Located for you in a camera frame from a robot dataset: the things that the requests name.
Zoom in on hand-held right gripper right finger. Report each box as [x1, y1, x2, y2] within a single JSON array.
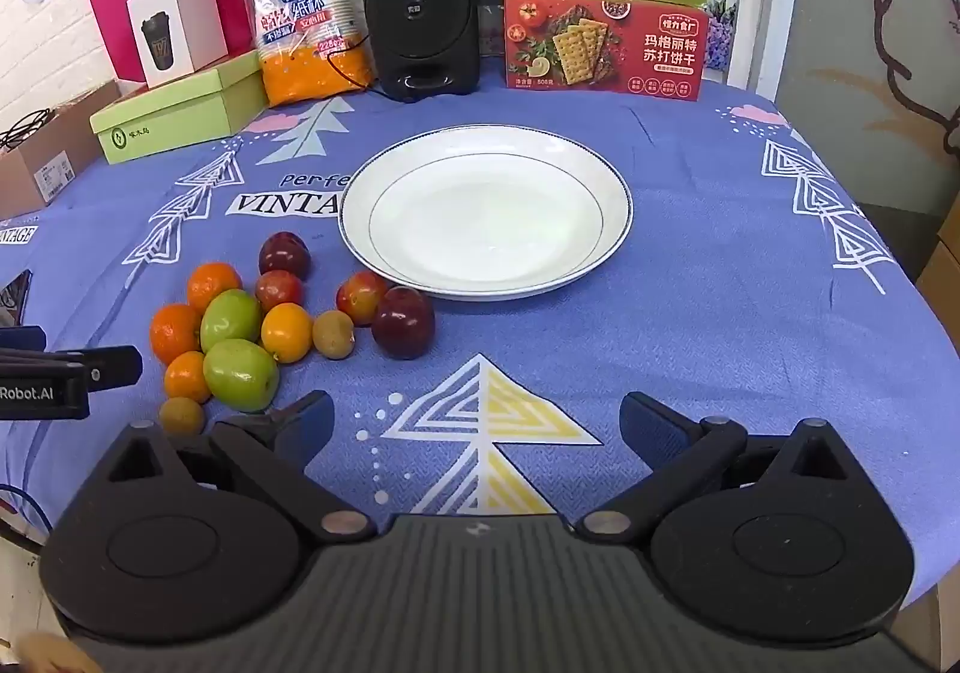
[[576, 390, 856, 543]]

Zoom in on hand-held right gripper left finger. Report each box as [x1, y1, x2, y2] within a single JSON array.
[[105, 390, 378, 545]]

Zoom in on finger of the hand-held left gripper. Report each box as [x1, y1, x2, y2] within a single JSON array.
[[0, 344, 144, 390], [0, 325, 48, 354]]

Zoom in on orange mandarin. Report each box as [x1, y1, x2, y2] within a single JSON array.
[[150, 303, 203, 368], [164, 351, 212, 405], [187, 262, 243, 314]]

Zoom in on small yellow-orange mandarin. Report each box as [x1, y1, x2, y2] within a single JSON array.
[[260, 302, 314, 365]]

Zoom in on small red apple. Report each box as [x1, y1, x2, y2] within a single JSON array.
[[255, 270, 305, 312]]

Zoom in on dark red plum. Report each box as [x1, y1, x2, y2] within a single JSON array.
[[259, 232, 311, 280], [371, 286, 437, 361]]

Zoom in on white plate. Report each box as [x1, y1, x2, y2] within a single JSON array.
[[337, 125, 633, 301]]

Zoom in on blue printed tablecloth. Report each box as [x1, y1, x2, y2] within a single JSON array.
[[0, 68, 960, 644]]

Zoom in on brown cardboard box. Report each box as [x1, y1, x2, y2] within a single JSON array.
[[0, 80, 121, 222]]

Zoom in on flat green box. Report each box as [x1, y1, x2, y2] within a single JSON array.
[[90, 49, 269, 165]]

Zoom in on plain cardboard box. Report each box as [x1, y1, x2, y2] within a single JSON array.
[[915, 193, 960, 336]]

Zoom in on orange paper cup pack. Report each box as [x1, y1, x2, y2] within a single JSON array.
[[236, 0, 374, 107]]

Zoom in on white cup box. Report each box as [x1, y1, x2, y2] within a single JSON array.
[[126, 0, 233, 90]]

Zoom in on red cracker box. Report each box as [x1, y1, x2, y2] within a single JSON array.
[[502, 0, 710, 104]]

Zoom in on floral printed cloth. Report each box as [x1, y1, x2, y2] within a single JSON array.
[[705, 0, 747, 74]]

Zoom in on black speaker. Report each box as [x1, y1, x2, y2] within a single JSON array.
[[358, 0, 479, 104]]

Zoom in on black cables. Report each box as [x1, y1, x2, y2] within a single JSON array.
[[0, 109, 53, 152]]

